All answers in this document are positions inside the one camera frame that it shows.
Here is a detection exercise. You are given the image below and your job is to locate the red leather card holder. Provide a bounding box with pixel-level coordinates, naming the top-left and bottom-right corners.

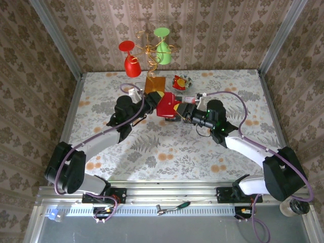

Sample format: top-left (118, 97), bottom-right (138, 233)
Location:
top-left (156, 92), bottom-right (183, 118)

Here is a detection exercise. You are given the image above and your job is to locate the red yellow snack packet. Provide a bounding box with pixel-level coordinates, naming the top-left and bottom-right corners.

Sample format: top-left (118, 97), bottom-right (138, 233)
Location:
top-left (173, 75), bottom-right (188, 91)

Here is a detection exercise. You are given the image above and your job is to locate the red plastic wine glass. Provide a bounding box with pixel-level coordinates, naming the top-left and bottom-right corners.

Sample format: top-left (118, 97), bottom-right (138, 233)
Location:
top-left (118, 40), bottom-right (142, 78)

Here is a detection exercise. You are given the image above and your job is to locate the green plastic wine glass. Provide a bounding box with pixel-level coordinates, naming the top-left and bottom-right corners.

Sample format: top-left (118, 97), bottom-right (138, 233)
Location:
top-left (153, 27), bottom-right (173, 65)

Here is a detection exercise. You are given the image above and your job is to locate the floral patterned table cover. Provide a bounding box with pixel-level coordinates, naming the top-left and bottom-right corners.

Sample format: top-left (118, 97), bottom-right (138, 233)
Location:
top-left (62, 69), bottom-right (292, 182)

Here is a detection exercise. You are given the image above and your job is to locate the clear jar black lid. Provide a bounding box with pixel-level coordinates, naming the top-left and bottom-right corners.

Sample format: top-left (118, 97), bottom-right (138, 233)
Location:
top-left (279, 197), bottom-right (311, 218)

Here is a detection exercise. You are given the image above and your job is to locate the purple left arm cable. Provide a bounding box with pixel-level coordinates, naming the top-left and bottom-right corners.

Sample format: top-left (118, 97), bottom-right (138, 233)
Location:
top-left (54, 83), bottom-right (145, 225)

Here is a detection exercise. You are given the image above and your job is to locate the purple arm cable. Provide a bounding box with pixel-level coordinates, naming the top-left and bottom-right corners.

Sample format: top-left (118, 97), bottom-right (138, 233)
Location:
top-left (54, 83), bottom-right (145, 225)
top-left (205, 91), bottom-right (315, 243)

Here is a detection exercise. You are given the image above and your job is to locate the gold wire rack wooden base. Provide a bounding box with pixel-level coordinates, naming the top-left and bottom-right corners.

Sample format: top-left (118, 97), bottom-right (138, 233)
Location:
top-left (135, 30), bottom-right (177, 95)

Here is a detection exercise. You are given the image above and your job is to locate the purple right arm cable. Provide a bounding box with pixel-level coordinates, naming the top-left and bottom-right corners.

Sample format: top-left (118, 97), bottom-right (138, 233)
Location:
top-left (205, 91), bottom-right (315, 243)

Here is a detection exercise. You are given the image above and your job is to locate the aluminium side rail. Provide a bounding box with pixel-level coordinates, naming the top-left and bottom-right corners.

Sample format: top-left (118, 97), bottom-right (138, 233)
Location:
top-left (48, 73), bottom-right (86, 185)

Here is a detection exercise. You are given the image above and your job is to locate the aluminium front rail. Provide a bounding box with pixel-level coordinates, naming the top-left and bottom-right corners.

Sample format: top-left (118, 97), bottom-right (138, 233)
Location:
top-left (35, 181), bottom-right (312, 206)

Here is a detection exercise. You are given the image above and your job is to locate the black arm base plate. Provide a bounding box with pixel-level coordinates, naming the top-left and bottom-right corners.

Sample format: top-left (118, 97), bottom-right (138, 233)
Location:
top-left (82, 187), bottom-right (127, 205)
top-left (216, 186), bottom-right (263, 204)

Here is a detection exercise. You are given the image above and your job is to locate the aluminium frame post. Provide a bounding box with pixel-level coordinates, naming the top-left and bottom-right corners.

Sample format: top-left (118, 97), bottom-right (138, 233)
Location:
top-left (259, 0), bottom-right (308, 74)
top-left (29, 0), bottom-right (83, 79)

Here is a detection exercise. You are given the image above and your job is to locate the ratchet wrench green handle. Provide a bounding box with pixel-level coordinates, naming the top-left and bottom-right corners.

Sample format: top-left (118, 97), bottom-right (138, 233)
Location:
top-left (156, 201), bottom-right (191, 216)

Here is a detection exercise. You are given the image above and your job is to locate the slotted grey cable duct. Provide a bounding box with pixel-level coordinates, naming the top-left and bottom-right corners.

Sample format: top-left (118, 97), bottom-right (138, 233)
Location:
top-left (67, 204), bottom-right (236, 217)

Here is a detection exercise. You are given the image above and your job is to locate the black power connector bracket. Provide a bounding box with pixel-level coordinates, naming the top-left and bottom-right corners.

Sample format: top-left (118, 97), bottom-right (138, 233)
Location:
top-left (93, 206), bottom-right (114, 220)
top-left (234, 206), bottom-right (254, 220)

